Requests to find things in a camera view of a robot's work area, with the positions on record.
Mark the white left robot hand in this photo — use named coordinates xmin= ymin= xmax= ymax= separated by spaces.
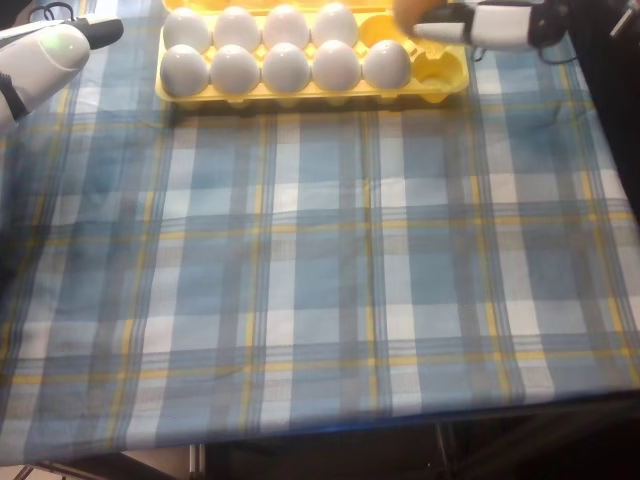
xmin=0 ymin=17 xmax=125 ymax=118

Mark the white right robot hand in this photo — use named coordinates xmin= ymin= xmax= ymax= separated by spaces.
xmin=412 ymin=1 xmax=534 ymax=50

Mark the yellow-brown egg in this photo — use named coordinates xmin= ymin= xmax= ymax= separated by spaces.
xmin=393 ymin=0 xmax=439 ymax=29

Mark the yellow plastic egg box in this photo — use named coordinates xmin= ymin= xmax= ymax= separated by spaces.
xmin=154 ymin=0 xmax=471 ymax=109

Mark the blue plaid tablecloth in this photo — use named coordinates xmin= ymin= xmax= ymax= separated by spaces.
xmin=0 ymin=0 xmax=640 ymax=466

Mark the metal table leg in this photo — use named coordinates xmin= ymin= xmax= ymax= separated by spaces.
xmin=433 ymin=423 xmax=452 ymax=459
xmin=188 ymin=442 xmax=207 ymax=480

